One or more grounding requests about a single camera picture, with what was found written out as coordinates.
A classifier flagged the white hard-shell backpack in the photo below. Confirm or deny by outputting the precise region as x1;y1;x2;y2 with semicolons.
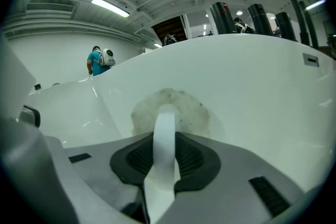
98;48;116;67

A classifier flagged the grey rectangular overflow cover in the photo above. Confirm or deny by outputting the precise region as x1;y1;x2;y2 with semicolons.
302;53;320;68

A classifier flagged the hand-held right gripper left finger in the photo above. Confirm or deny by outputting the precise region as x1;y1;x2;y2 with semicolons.
64;132;154;224

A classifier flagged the white ceiling air vent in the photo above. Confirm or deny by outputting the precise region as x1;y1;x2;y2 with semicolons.
25;3;75;13

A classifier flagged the dark wooden staircase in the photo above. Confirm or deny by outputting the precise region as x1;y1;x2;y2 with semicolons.
151;15;188;47

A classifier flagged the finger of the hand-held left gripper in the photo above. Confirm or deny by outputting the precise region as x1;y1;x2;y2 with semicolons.
18;104;41;129

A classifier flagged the white bathtub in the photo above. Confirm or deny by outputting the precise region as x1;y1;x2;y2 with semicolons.
25;33;336;221

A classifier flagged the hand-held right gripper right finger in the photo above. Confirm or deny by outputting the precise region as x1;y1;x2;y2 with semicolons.
156;131;307;224

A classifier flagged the white fluffy wiping pad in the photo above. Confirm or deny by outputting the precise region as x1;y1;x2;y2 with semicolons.
130;88;213;189

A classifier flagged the black and white backpack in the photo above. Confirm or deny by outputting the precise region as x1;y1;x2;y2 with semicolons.
235;22;256;34

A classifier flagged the black knob red dot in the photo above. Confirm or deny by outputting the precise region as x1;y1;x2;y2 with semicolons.
209;2;237;35

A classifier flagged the black knob blue dot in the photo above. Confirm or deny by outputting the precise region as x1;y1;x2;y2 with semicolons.
275;12;297;41

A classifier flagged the white ceiling light tube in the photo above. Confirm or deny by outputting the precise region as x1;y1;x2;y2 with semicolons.
91;0;130;18
305;0;328;11

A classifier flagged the black gooseneck faucet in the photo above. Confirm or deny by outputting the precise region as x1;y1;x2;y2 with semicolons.
281;0;311;47

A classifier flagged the plain black knob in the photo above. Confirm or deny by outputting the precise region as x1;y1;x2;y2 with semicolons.
248;4;274;36

